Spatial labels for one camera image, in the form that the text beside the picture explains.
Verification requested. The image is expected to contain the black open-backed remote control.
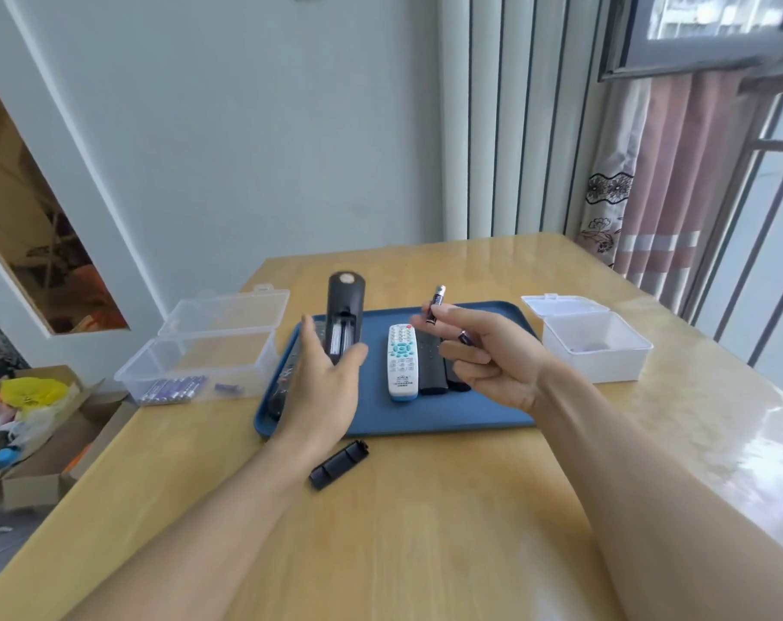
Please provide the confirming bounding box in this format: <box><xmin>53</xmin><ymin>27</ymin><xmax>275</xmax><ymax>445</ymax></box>
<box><xmin>326</xmin><ymin>271</ymin><xmax>366</xmax><ymax>367</ymax></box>

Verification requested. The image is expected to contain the yellow plastic bag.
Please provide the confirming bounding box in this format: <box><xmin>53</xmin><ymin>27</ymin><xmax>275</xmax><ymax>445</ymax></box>
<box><xmin>0</xmin><ymin>377</ymin><xmax>71</xmax><ymax>409</ymax></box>

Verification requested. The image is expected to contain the cardboard box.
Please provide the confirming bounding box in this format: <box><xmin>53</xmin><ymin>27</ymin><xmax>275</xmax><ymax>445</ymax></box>
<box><xmin>0</xmin><ymin>364</ymin><xmax>139</xmax><ymax>518</ymax></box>

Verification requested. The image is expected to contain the person's right hand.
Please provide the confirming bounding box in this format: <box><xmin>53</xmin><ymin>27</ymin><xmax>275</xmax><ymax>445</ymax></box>
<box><xmin>409</xmin><ymin>302</ymin><xmax>545</xmax><ymax>414</ymax></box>

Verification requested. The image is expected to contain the person's left forearm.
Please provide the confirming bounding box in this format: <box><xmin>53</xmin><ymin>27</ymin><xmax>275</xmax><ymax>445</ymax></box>
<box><xmin>60</xmin><ymin>433</ymin><xmax>318</xmax><ymax>621</ymax></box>

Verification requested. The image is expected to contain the clear plastic box with lid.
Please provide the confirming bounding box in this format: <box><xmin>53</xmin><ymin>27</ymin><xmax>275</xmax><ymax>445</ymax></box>
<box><xmin>114</xmin><ymin>285</ymin><xmax>291</xmax><ymax>408</ymax></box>

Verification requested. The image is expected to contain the white plastic box with lid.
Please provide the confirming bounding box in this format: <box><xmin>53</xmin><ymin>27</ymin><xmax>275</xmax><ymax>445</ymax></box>
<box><xmin>520</xmin><ymin>293</ymin><xmax>655</xmax><ymax>386</ymax></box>

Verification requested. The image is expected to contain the pink patterned curtain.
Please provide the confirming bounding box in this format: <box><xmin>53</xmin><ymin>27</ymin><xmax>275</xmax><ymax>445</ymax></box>
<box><xmin>574</xmin><ymin>67</ymin><xmax>764</xmax><ymax>311</ymax></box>

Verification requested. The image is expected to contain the white plastic bag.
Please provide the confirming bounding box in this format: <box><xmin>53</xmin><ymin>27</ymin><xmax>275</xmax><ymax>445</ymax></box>
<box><xmin>0</xmin><ymin>394</ymin><xmax>82</xmax><ymax>450</ymax></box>

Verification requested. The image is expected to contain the grey window railing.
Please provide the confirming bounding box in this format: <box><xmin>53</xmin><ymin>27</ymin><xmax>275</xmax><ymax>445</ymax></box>
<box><xmin>679</xmin><ymin>90</ymin><xmax>783</xmax><ymax>398</ymax></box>

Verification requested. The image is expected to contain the blue plastic tray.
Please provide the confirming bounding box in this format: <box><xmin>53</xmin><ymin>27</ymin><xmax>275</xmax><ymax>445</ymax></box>
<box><xmin>254</xmin><ymin>300</ymin><xmax>544</xmax><ymax>440</ymax></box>

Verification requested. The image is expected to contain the person's left hand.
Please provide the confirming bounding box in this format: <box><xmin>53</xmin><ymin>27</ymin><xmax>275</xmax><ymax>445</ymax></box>
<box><xmin>272</xmin><ymin>313</ymin><xmax>370</xmax><ymax>457</ymax></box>

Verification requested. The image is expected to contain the person's right forearm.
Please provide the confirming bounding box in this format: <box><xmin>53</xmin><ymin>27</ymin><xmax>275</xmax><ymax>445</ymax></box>
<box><xmin>532</xmin><ymin>373</ymin><xmax>783</xmax><ymax>621</ymax></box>

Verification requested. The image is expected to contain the black slim remote control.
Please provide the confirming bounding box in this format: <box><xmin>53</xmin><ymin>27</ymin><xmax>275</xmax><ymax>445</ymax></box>
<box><xmin>419</xmin><ymin>332</ymin><xmax>452</xmax><ymax>395</ymax></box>

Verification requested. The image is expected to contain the row of purple batteries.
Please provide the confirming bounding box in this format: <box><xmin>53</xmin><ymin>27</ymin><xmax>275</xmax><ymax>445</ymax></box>
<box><xmin>138</xmin><ymin>375</ymin><xmax>209</xmax><ymax>407</ymax></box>

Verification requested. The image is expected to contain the grey window frame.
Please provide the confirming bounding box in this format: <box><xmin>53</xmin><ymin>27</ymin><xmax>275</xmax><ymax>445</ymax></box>
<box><xmin>597</xmin><ymin>0</ymin><xmax>783</xmax><ymax>85</ymax></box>

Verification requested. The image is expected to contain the black battery cover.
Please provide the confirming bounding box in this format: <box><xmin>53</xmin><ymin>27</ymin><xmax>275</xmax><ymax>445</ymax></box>
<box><xmin>309</xmin><ymin>439</ymin><xmax>372</xmax><ymax>491</ymax></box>

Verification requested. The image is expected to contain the white remote control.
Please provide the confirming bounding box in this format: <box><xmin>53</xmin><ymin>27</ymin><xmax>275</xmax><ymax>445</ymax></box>
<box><xmin>386</xmin><ymin>323</ymin><xmax>421</xmax><ymax>404</ymax></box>

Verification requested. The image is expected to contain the white ribbed wall panel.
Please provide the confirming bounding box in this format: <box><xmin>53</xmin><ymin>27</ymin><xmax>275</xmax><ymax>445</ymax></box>
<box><xmin>438</xmin><ymin>0</ymin><xmax>632</xmax><ymax>242</ymax></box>

